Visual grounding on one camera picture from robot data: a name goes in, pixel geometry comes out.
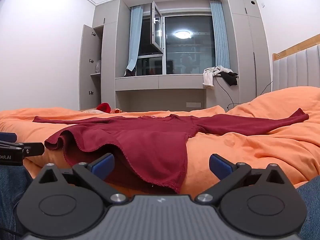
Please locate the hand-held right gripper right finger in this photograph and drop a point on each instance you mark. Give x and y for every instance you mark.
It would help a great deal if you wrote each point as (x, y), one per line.
(220, 166)

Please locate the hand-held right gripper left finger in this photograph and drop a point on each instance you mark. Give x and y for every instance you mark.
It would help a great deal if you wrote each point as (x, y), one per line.
(103, 165)

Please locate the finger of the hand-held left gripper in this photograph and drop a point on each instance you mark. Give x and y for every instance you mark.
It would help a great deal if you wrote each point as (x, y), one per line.
(33, 148)
(7, 137)

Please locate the dark red long-sleeve shirt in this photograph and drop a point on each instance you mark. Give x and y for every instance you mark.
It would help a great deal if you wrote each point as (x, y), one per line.
(150, 140)

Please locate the orange blanket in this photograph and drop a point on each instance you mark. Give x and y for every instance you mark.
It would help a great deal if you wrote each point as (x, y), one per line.
(250, 150)

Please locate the person's left leg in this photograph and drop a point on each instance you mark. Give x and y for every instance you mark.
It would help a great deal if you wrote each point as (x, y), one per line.
(11, 195)

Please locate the person's leg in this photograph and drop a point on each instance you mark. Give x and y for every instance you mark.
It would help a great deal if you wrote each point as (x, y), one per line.
(311, 205)
(11, 195)

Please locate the orange patterned pillow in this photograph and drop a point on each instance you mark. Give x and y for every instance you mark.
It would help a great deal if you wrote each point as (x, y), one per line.
(116, 110)

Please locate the bright red cloth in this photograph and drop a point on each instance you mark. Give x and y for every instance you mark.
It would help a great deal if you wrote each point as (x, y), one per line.
(104, 107)

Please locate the black cloth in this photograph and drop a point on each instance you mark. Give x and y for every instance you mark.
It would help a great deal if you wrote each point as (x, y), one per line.
(231, 78)

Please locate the white cloth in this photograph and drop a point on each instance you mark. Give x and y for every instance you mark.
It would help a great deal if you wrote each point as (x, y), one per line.
(208, 76)

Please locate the dark bundle on sill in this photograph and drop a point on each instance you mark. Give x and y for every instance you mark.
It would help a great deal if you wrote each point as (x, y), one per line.
(130, 73)

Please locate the grey cabinet door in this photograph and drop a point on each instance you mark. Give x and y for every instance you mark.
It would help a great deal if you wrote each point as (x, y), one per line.
(90, 67)

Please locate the person's right leg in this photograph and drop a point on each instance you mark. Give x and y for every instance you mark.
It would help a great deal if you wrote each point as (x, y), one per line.
(311, 205)

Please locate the white bag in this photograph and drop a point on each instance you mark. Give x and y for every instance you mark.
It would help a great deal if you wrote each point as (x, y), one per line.
(97, 66)

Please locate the grey window seat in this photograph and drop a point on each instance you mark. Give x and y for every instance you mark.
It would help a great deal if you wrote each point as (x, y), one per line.
(160, 82)

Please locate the grey open cabinet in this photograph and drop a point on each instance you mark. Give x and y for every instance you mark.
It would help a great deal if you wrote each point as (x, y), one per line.
(110, 55)

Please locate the grey tall wardrobe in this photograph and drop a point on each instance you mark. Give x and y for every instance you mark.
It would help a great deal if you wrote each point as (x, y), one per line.
(243, 55)

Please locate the grey padded headboard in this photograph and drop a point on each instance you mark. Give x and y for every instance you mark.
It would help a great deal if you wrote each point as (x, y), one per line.
(297, 70)

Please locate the large window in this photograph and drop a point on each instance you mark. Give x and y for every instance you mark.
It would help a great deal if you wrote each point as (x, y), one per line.
(188, 45)

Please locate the light blue long curtain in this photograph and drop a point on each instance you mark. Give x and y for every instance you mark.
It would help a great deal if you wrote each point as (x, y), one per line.
(220, 35)

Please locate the light blue short curtain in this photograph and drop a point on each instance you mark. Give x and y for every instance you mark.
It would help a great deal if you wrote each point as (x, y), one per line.
(135, 37)

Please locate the open window sash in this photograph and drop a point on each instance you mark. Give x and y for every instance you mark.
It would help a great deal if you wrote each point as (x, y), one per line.
(157, 27)

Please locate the white wall socket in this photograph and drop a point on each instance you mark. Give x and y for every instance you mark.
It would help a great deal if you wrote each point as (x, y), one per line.
(193, 104)

